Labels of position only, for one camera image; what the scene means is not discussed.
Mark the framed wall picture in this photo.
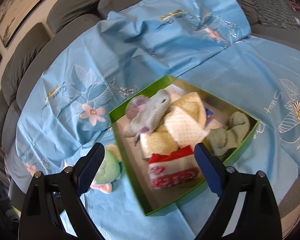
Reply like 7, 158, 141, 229
0, 0, 68, 48

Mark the green plush toy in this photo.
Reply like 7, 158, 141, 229
90, 144, 123, 194

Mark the cream waffle towel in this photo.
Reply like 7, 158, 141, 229
164, 105, 208, 147

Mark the plush bunny toy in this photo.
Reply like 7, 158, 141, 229
125, 89, 172, 140

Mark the blue floral bedsheet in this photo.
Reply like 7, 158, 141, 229
5, 0, 300, 240

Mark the grey sofa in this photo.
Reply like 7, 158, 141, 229
0, 0, 300, 205

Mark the yellow terry towel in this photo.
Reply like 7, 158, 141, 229
140, 92, 207, 160

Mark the green box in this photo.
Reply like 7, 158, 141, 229
109, 74, 260, 217

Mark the green crinkled cloth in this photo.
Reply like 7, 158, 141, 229
206, 111, 251, 157

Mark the red white tissue packet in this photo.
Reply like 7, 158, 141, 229
148, 145, 201, 189

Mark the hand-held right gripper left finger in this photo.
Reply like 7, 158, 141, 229
18, 142, 105, 240

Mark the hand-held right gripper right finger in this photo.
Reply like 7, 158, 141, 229
194, 142, 283, 240

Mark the grey checked pillow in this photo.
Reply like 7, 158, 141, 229
245, 0, 300, 30

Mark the blue tissue packet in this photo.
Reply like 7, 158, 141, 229
204, 107, 214, 125

